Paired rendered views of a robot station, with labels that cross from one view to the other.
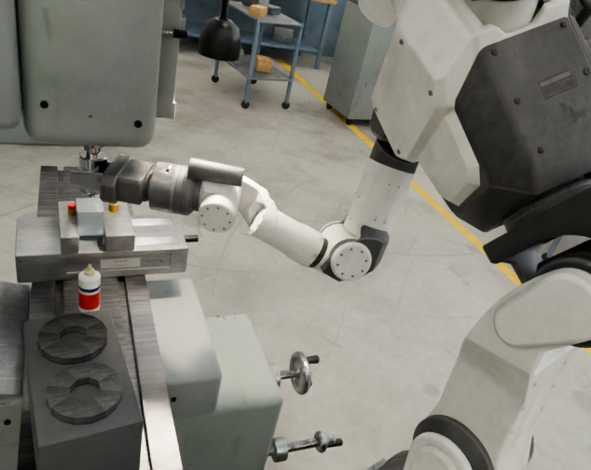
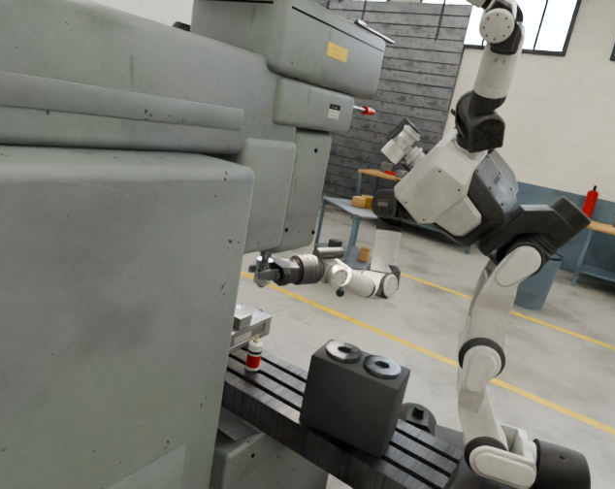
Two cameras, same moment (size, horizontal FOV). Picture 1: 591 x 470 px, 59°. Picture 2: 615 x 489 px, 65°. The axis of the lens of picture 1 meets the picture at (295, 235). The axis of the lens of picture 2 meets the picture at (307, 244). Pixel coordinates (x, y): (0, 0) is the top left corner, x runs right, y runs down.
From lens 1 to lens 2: 101 cm
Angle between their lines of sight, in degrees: 33
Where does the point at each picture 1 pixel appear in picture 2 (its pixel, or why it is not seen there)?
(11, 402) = (256, 438)
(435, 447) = (479, 351)
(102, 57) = (307, 199)
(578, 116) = (504, 189)
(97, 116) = (301, 231)
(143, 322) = (286, 365)
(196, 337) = not seen: hidden behind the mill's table
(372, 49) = not seen: hidden behind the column
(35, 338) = (328, 358)
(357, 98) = not seen: hidden behind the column
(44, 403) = (373, 376)
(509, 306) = (502, 270)
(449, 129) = (466, 203)
